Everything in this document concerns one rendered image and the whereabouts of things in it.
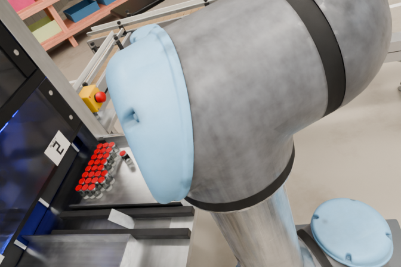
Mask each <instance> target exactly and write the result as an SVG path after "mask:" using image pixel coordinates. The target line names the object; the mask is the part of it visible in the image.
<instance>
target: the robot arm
mask: <svg viewBox="0 0 401 267"><path fill-rule="evenodd" d="M391 36H392V17H391V11H390V6H389V3H388V0H217V1H215V2H213V3H211V4H209V5H207V6H205V7H203V8H201V9H199V10H197V11H195V12H193V13H191V14H189V15H187V16H185V17H183V18H181V19H179V20H177V21H175V22H173V23H171V24H169V25H167V26H165V27H163V28H161V27H160V26H159V25H157V24H148V25H145V26H143V27H141V28H139V29H137V30H136V31H135V32H133V33H132V35H131V36H130V39H129V40H130V43H131V45H130V46H128V47H126V48H124V49H122V50H120V51H119V52H117V53H116V54H115V55H114V56H113V57H112V58H111V59H110V60H109V62H108V64H107V67H106V83H107V87H108V90H109V94H110V97H111V99H112V103H113V106H114V108H115V111H116V114H117V116H118V119H119V122H120V124H121V126H122V129H123V132H124V134H125V137H126V139H127V141H128V144H129V147H130V149H131V151H132V154H133V156H134V158H135V160H136V163H137V165H138V168H139V170H140V172H141V174H142V176H143V178H144V180H145V182H146V184H147V187H148V188H149V190H150V192H151V194H152V196H153V197H154V199H155V200H156V201H157V202H158V203H161V204H167V203H170V202H172V201H180V200H182V199H185V200H186V201H187V202H188V203H189V204H191V205H192V206H194V207H196V208H198V209H200V210H203V211H206V212H210V214H211V216H212V218H213V219H214V221H215V223H216V224H217V226H218V228H219V230H220V231H221V233H222V235H223V237H224V238H225V240H226V241H227V244H228V245H229V247H230V248H231V250H232V252H233V254H234V256H235V257H236V259H237V265H236V267H390V266H389V261H390V259H391V257H392V254H393V241H392V234H391V230H390V227H389V225H388V223H387V222H386V220H385V219H384V218H383V217H382V215H381V214H380V213H379V212H377V211H376V210H375V209H374V208H373V207H371V206H370V205H368V204H366V203H364V202H361V201H359V200H352V199H349V198H333V199H330V200H327V201H325V202H323V203H322V204H321V205H319V206H318V207H317V209H316V210H315V211H314V213H313V216H312V217H311V222H310V224H308V225H306V226H305V227H303V228H301V229H299V230H298V231H296V229H295V224H294V219H293V216H292V211H291V207H290V203H289V198H288V193H287V190H286V185H285V182H286V181H287V180H288V178H289V176H290V174H291V172H292V169H293V167H294V162H295V146H294V140H293V134H295V133H297V132H299V131H300V130H302V129H304V128H306V127H308V126H309V125H311V124H313V123H314V122H317V121H318V120H320V119H321V118H323V117H325V116H327V115H329V114H330V113H332V112H334V111H335V110H338V109H339V108H341V107H343V106H345V105H346V104H348V103H349V102H350V101H352V100H353V99H354V98H356V97H357V96H358V95H359V94H361V93H362V92H363V91H364V90H365V89H366V88H367V87H368V85H369V84H370V83H371V81H372V80H373V79H374V77H375V76H376V75H377V74H378V72H379V70H380V69H381V67H382V65H383V62H384V60H385V58H386V56H387V54H388V50H389V46H390V41H391Z"/></svg>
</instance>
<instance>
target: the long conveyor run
mask: <svg viewBox="0 0 401 267"><path fill-rule="evenodd" d="M215 1H217V0H209V1H208V0H191V1H187V2H183V3H180V4H176V5H172V6H169V7H165V8H161V9H158V10H154V11H150V12H147V13H143V14H139V15H135V16H132V15H131V13H129V10H125V12H126V13H127V17H128V18H124V19H121V20H117V21H113V22H110V23H106V24H102V25H99V26H95V27H92V28H91V29H92V32H88V33H87V36H92V37H91V38H90V39H89V40H88V41H87V44H88V46H89V47H90V48H91V50H92V52H93V53H94V55H95V51H94V50H93V46H91V45H90V43H91V42H94V43H95V44H94V46H95V45H96V46H97V48H99V47H101V45H102V43H103V42H104V41H105V39H106V38H107V36H108V35H109V33H110V32H111V31H113V32H114V35H113V37H114V36H116V35H117V34H118V33H119V31H120V30H121V28H124V32H123V34H122V35H127V33H129V32H131V33H133V32H135V31H136V30H137V29H139V28H141V27H143V26H145V25H148V24H157V25H159V26H160V27H161V28H163V27H165V26H167V25H169V24H171V23H173V22H175V21H177V20H179V19H181V18H183V17H185V16H187V15H189V14H191V13H193V12H195V11H197V10H199V9H201V8H203V7H205V6H207V5H209V4H211V3H213V2H215ZM199 2H200V3H199ZM192 4H193V5H192ZM181 7H182V8H181ZM163 12H164V13H163ZM159 13H160V14H159ZM154 14H155V15H154ZM136 19H137V20H136ZM114 25H115V26H114ZM105 27H106V28H105ZM94 30H95V31H94Z"/></svg>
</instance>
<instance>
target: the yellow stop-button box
mask: <svg viewBox="0 0 401 267"><path fill-rule="evenodd" d="M76 92H77V93H78V95H79V96H80V97H81V98H82V100H83V101H84V103H85V104H86V105H87V107H88V108H89V109H90V110H91V112H92V113H95V112H98V111H99V109H100V108H101V106H102V104H103V103H98V102H97V100H96V98H95V95H96V93H97V92H100V90H99V89H98V88H97V86H96V85H90V86H84V87H80V88H79V89H78V90H77V91H76Z"/></svg>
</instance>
